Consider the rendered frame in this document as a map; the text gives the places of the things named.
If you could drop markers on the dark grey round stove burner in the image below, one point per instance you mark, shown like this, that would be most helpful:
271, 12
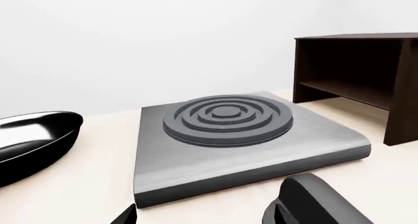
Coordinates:
225, 122

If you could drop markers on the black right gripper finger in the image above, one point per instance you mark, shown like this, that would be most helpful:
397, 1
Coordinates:
126, 216

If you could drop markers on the silver flat stove base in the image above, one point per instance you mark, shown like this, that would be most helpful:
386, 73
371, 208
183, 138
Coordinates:
183, 167

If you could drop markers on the dark brown wooden cabinet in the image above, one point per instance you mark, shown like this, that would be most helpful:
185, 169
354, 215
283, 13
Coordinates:
349, 67

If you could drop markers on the glossy black frying pan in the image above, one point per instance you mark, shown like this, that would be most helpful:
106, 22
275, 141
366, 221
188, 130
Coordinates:
36, 140

